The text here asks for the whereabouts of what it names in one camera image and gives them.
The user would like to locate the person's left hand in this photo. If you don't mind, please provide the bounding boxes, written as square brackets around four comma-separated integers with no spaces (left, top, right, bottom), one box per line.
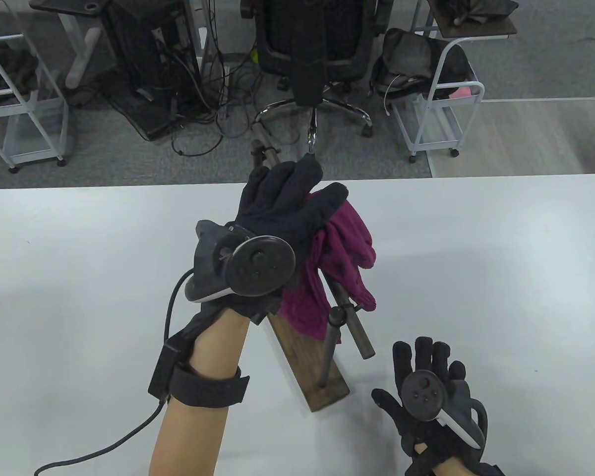
[193,160,349,326]

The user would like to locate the person's right hand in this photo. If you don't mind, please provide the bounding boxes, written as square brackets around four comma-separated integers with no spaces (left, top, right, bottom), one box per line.
[372,337,489,476]

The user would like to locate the magenta shorts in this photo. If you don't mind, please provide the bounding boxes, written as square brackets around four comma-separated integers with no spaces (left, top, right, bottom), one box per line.
[280,201,377,345]

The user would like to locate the wooden desktop rack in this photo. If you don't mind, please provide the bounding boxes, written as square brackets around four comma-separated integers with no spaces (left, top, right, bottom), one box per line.
[250,121,376,413]

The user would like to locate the person's right forearm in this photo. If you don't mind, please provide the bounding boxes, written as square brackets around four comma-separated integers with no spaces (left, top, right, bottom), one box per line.
[426,459,476,476]

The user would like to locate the white desktop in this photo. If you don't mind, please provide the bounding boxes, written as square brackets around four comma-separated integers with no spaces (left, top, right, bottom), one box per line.
[0,174,595,476]

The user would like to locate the black hanging garment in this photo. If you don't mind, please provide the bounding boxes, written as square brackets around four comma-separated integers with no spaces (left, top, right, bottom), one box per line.
[290,0,328,105]

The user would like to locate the black disc tracker controller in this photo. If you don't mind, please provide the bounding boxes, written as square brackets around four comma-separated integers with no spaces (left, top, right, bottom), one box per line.
[402,371,489,448]
[186,221,297,302]

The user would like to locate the black office chair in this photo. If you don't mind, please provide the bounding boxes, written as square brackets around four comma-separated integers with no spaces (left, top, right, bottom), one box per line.
[240,0,395,159]

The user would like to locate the black bag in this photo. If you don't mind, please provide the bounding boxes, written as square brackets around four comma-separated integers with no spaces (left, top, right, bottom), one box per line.
[372,27,476,100]

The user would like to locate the black computer tower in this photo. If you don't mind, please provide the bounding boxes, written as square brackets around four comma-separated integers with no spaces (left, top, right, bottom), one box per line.
[102,0,201,142]

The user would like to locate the dark desk with white leg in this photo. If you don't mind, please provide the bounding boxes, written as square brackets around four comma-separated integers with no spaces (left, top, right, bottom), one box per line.
[30,0,115,91]

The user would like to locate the brown side table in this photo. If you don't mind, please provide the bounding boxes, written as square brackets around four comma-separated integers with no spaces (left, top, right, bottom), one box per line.
[409,0,519,40]

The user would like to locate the pile of dark items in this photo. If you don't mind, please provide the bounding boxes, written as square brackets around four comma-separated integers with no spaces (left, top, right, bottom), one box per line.
[429,0,519,25]

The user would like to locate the dark cloth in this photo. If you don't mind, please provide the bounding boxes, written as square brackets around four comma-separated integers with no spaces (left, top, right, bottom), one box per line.
[0,47,40,97]

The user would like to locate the tangle of black cables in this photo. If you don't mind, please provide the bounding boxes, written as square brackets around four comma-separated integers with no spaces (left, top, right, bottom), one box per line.
[151,25,298,158]

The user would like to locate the thin white cable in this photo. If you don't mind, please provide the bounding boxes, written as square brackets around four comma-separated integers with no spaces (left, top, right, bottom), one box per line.
[383,74,412,116]

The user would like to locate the short black glove cable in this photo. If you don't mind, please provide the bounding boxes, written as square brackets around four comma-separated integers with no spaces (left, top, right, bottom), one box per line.
[165,270,196,343]

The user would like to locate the white wire cart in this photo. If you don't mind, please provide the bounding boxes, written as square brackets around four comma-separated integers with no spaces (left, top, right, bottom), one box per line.
[389,37,485,163]
[0,35,70,173]

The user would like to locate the long black cable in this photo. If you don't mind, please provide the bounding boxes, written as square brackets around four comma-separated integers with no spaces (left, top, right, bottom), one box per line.
[34,399,168,476]

